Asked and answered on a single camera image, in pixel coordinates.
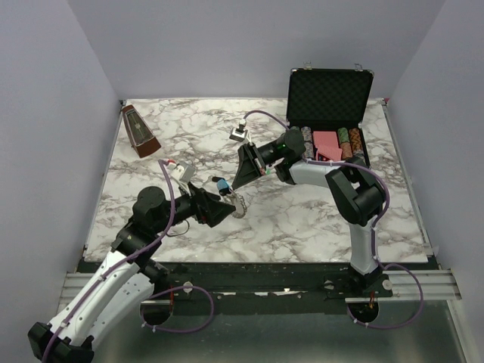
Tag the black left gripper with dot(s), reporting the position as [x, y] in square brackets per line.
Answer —
[207, 206]

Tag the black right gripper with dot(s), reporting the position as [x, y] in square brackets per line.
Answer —
[251, 165]

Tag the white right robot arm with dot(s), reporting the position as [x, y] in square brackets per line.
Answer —
[359, 194]

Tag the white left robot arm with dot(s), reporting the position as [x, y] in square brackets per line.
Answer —
[126, 276]

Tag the pink playing card deck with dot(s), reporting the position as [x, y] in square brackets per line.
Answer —
[327, 146]

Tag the brown wooden metronome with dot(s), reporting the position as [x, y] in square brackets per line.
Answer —
[139, 133]

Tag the black poker chip case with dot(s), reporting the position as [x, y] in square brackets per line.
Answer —
[326, 100]

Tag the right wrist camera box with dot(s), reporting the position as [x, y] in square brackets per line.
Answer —
[241, 133]

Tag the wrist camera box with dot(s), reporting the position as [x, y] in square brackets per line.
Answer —
[182, 172]
[241, 133]

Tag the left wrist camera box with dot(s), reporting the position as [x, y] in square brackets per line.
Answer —
[182, 172]

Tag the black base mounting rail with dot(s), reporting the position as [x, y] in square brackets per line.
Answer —
[281, 289]

